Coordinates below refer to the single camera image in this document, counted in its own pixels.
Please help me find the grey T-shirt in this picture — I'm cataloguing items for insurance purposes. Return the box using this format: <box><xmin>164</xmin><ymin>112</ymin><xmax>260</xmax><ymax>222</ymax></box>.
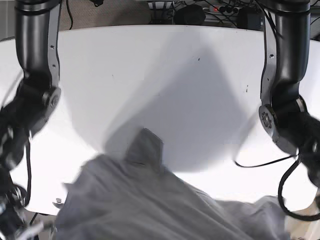
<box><xmin>55</xmin><ymin>129</ymin><xmax>290</xmax><ymax>240</ymax></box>

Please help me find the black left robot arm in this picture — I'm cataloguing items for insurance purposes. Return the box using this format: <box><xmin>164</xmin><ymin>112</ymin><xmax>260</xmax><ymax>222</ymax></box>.
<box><xmin>256</xmin><ymin>0</ymin><xmax>320</xmax><ymax>222</ymax></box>

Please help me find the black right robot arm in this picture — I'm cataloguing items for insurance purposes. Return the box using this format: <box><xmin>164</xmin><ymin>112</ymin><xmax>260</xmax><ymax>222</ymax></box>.
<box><xmin>0</xmin><ymin>0</ymin><xmax>62</xmax><ymax>240</ymax></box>

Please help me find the left chrome table grommet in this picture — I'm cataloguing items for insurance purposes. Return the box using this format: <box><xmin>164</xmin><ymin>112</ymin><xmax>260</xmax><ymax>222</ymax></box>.
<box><xmin>52</xmin><ymin>198</ymin><xmax>64</xmax><ymax>209</ymax></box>

